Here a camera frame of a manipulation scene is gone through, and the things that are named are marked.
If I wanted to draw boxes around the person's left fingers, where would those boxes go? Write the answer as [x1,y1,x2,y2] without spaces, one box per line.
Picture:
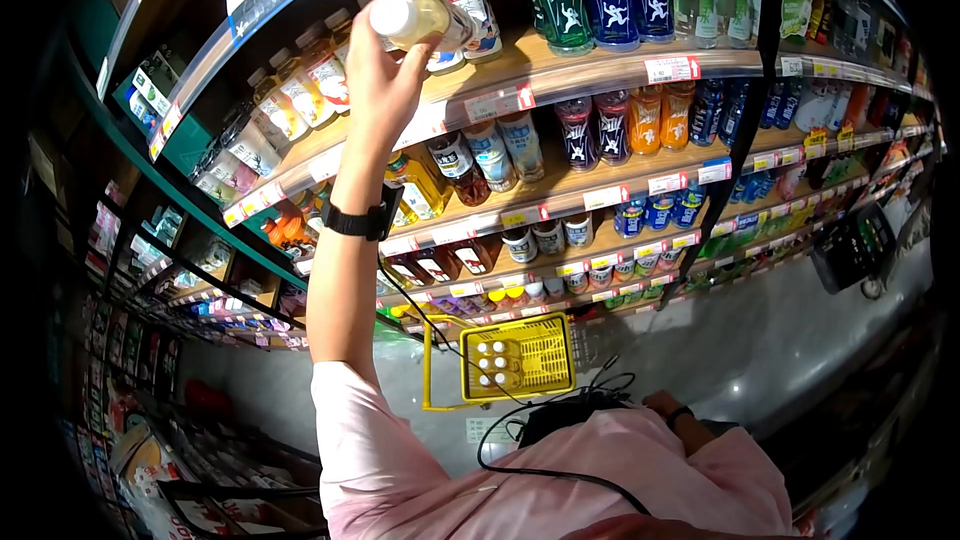
[345,0,391,54]

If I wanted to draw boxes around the pack of white-capped bottles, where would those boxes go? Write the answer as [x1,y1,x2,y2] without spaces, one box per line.
[475,339,522,393]

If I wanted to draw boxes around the person's right hand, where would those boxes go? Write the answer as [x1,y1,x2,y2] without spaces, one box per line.
[642,390,685,423]

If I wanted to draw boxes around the person's left hand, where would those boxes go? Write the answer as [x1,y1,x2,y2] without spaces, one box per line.
[339,0,445,163]

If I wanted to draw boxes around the full shop shelf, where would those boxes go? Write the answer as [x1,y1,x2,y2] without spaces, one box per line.
[27,0,310,355]
[147,0,943,350]
[58,360,328,540]

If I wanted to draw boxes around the black shopping basket trolley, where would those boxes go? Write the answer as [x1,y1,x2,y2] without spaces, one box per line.
[808,201,900,300]

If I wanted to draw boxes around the person's left thumb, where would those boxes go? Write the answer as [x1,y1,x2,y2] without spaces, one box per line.
[397,34,445,103]

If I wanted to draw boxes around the yellow shopping basket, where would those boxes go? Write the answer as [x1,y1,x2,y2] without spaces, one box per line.
[421,311,579,414]

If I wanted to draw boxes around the pale yellow drink bottle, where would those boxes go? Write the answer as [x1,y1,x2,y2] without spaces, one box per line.
[368,0,483,55]

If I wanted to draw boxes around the person's body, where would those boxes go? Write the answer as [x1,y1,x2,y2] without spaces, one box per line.
[310,360,798,540]

